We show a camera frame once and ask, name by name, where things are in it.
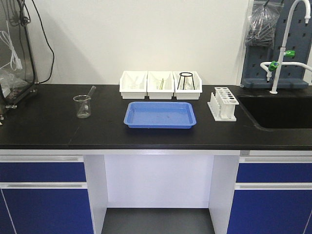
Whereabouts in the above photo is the blue cabinet door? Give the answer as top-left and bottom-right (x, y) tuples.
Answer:
(0, 189), (94, 234)
(227, 190), (312, 234)

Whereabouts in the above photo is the black wire tripod stand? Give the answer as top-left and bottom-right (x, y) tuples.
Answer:
(177, 72), (195, 90)

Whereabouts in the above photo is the left white storage bin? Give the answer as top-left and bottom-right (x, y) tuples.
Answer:
(119, 71), (148, 99)

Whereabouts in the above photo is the left blue cabinet drawer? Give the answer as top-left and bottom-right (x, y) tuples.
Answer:
(0, 162), (86, 182)

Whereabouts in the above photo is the blue plastic tray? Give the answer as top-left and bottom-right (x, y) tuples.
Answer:
(124, 101), (197, 129)

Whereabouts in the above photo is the white test tube rack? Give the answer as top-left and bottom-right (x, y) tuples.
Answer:
(207, 87), (239, 122)

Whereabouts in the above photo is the black sink basin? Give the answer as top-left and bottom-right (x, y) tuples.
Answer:
(239, 97), (312, 129)

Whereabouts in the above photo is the white gooseneck lab faucet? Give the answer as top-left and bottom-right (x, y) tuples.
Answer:
(260, 0), (312, 94)

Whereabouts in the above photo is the black power cable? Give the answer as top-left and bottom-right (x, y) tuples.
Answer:
(17, 0), (55, 85)

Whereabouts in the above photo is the left blue cabinet door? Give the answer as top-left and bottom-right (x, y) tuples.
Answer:
(0, 189), (94, 234)

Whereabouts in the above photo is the blue cabinet drawer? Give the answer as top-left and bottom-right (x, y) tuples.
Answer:
(236, 163), (312, 183)
(0, 162), (86, 182)

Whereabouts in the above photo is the glassware in left bin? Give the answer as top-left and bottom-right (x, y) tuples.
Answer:
(128, 76), (142, 89)

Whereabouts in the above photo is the middle white storage bin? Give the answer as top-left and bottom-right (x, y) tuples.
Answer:
(147, 71), (175, 100)

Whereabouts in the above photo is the right blue cabinet drawer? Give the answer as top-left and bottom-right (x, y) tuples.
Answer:
(236, 163), (312, 183)

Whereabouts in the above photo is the glass beaker on counter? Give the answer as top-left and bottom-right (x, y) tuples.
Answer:
(73, 95), (91, 119)

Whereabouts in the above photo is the grey pegboard drying rack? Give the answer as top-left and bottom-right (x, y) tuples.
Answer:
(241, 0), (312, 89)

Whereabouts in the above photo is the clear enclosure with frame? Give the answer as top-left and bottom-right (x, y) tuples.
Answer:
(0, 0), (38, 116)

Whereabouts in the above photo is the plastic bag of pegs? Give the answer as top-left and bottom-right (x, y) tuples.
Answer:
(245, 0), (284, 48)

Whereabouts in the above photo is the glass flask under tripod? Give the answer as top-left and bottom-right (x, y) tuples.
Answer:
(184, 83), (193, 90)

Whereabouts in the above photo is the white storage bin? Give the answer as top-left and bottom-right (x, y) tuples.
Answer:
(173, 71), (202, 100)
(119, 71), (148, 99)
(147, 71), (175, 100)

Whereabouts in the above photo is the glass beaker with droppers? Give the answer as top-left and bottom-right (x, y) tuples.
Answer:
(156, 78), (167, 90)

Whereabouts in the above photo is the right blue cabinet door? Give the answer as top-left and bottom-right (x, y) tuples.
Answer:
(227, 190), (312, 234)

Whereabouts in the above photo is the right white storage bin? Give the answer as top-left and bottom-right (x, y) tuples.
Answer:
(173, 71), (202, 100)

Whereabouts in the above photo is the clear glass test tube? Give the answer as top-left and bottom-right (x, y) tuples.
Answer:
(82, 85), (96, 111)

